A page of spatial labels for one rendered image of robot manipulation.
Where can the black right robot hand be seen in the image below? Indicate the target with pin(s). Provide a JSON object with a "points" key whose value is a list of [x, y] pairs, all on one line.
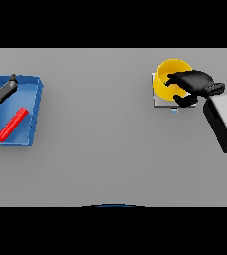
{"points": [[194, 81]]}

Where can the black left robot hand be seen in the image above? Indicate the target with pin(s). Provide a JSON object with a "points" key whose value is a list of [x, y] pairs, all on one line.
{"points": [[2, 91]]}

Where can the yellow bowl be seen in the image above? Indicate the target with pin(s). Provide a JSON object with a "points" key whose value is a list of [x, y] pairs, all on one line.
{"points": [[168, 90]]}

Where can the red beaker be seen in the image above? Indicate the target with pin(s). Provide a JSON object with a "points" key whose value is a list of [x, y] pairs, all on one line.
{"points": [[12, 124]]}

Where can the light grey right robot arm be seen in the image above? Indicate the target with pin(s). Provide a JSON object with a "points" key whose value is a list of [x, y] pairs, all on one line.
{"points": [[225, 116]]}

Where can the blue tray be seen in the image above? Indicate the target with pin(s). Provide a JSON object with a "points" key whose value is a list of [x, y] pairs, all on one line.
{"points": [[22, 109]]}

